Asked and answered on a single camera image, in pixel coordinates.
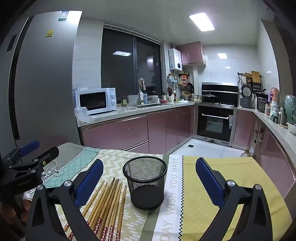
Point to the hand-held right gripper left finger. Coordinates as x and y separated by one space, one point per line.
90 183

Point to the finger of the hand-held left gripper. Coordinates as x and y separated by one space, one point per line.
49 154
30 146

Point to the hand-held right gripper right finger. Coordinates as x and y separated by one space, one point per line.
209 180

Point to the bunch of wooden chopsticks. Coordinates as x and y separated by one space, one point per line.
108 204

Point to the black mesh pen holder cup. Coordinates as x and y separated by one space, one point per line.
145 185

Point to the person's left hand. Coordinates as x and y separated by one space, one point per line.
25 205

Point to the patchwork printed tablecloth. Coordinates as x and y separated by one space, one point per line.
111 160

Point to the small tied bag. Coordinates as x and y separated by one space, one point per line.
246 153

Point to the clear crumpled plastic bag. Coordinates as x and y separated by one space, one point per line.
82 114

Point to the black built-in oven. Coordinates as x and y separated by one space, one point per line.
215 122

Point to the grey refrigerator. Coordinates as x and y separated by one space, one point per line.
46 81

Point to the white microwave oven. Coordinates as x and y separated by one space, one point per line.
92 102

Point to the pink kitchen counter cabinet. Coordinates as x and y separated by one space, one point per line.
272 148
138 129

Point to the black wok with lid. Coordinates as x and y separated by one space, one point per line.
209 97

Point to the dark glass jar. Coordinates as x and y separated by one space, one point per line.
124 101

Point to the stack of bowls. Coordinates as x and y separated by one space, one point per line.
185 94

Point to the pink bowl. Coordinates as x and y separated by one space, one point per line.
164 101

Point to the clear plastic container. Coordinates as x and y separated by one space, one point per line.
132 102

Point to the black range hood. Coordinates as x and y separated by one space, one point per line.
222 89

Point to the black countertop appliance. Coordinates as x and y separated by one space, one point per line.
261 103

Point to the pale green bottle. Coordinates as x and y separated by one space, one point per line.
274 112

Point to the hanging black frying pan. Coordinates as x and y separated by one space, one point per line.
190 88

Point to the white rice cooker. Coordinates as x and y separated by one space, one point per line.
246 92

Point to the steel thermos flask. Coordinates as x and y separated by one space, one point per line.
282 115

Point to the white patterned bowl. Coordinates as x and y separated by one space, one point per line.
152 99

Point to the blue bottle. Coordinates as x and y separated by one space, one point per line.
145 98

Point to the steel kitchen faucet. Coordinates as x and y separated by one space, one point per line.
139 90

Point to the dark kitchen window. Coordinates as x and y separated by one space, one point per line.
120 74

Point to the pink insulated jug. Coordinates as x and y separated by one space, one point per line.
274 93

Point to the green plastic bag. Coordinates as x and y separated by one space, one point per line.
291 106

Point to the white water heater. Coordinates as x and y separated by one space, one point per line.
175 59

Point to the rectangular ceiling light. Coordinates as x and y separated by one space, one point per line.
201 22

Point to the pink wall cabinet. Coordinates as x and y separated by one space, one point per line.
192 53

